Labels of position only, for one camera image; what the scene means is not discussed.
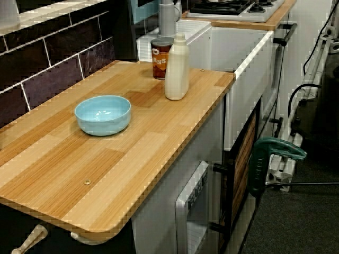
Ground short black handle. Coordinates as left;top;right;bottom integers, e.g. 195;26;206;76
269;117;284;138

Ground dark grey upright panel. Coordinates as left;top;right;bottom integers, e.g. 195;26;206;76
111;0;139;63

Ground white toy kitchen cabinet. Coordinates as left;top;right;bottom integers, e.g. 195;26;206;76
131;25;295;254

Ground teal plastic bin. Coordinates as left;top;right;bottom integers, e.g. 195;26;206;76
127;0;159;25

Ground black door handle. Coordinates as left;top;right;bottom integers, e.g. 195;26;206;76
209;162;235;235

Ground wooden slat door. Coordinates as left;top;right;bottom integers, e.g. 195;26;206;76
229;108;262;231

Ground aluminium frame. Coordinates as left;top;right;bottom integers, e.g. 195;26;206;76
267;23;337;191

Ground black cable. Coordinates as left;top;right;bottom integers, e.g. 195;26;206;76
288;83;323;117
303;0;339;75

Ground cream knob handle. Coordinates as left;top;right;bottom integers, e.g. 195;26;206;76
11;224;49;254

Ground white toy stove top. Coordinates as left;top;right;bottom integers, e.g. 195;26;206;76
186;0;286;23

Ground white toy sink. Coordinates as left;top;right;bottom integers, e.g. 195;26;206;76
136;20;275;151

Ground light blue bowl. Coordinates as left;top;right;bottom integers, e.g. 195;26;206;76
74;95;132;137

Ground black stove grate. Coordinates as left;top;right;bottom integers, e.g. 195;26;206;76
190;0;256;16

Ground brown beans can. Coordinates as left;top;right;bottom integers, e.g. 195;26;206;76
150;37;175;80

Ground grey toy dishwasher door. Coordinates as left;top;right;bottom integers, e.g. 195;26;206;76
174;160;210;254

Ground cream backsplash ledge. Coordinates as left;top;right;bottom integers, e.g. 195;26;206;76
0;0;109;35

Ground grey toy faucet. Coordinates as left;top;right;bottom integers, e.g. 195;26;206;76
158;0;183;39

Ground cream detergent bottle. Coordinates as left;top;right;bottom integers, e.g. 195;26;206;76
164;32;190;101

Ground black and grey oven handle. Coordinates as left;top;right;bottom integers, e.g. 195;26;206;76
274;23;298;47

